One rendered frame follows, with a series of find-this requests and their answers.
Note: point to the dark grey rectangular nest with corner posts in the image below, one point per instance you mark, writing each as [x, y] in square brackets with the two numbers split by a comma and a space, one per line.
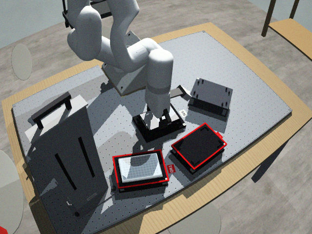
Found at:
[210, 96]

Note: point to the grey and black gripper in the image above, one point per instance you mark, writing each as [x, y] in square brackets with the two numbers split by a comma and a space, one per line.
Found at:
[160, 106]

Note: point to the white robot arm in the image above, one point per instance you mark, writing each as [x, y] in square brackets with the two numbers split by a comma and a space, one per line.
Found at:
[86, 40]

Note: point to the white microplate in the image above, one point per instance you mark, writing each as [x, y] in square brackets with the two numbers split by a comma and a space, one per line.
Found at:
[138, 168]

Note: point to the black rectangular nest with red border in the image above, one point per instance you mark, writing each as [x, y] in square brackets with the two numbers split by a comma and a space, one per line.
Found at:
[198, 148]
[142, 184]

